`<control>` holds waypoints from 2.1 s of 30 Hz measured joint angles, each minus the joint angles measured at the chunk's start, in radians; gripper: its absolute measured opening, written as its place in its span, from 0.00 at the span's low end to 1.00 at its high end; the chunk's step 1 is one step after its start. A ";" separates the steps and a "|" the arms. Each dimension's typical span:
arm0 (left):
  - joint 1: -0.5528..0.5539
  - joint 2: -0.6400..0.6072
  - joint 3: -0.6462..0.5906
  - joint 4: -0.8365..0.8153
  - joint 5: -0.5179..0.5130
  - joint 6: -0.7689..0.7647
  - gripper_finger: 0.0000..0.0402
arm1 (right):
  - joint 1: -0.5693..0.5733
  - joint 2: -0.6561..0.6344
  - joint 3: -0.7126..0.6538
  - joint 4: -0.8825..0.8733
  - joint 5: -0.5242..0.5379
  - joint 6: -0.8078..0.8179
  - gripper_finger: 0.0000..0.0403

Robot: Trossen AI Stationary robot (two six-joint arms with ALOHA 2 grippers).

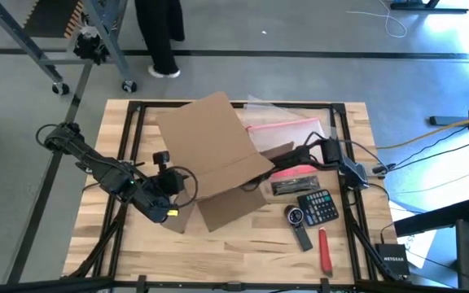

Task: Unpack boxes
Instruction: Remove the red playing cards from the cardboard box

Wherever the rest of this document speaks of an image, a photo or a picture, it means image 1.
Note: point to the pink-edged mesh zip pouch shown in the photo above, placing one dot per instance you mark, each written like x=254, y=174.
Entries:
x=287, y=134

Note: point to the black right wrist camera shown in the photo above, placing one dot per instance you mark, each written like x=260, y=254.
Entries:
x=332, y=150

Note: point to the white bubble wrap sheet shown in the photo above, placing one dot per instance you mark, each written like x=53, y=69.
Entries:
x=263, y=110

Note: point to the red box cutter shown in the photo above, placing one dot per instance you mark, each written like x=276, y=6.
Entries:
x=325, y=252

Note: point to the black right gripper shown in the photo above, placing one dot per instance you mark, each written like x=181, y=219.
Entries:
x=309, y=156

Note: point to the black network switch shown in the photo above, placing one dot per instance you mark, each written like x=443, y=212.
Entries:
x=392, y=260

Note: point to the grey metal wheeled cart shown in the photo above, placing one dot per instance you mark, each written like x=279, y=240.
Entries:
x=112, y=24

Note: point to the brown cardboard box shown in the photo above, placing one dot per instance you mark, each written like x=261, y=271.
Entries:
x=210, y=146

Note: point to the black stand base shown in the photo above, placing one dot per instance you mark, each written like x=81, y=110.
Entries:
x=426, y=7

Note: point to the black pen pack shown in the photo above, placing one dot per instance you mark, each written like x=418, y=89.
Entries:
x=295, y=186

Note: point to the black aluminium table frame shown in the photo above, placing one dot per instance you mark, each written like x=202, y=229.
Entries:
x=137, y=122

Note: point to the white paper sheet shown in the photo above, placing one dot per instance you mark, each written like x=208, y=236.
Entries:
x=419, y=244

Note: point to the black desk calculator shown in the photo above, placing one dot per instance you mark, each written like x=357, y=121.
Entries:
x=318, y=207

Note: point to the black tangled bundle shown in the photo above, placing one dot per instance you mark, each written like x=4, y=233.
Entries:
x=90, y=49

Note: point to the grey floor bar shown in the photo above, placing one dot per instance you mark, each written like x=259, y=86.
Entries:
x=448, y=121

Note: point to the person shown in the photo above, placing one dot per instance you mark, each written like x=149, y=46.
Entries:
x=159, y=32

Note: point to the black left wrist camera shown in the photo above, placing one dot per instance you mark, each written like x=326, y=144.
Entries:
x=161, y=158

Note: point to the black desk leg bar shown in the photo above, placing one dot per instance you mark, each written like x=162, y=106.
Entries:
x=434, y=219

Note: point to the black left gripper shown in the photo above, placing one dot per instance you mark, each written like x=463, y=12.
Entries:
x=172, y=182

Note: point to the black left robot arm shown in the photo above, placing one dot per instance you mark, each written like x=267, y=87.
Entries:
x=96, y=167

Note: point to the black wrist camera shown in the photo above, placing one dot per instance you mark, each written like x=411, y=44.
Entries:
x=161, y=158
x=332, y=150

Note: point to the black ribbed foam block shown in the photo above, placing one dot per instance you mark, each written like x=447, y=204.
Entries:
x=51, y=16

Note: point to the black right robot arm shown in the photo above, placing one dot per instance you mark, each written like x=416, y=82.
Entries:
x=354, y=171

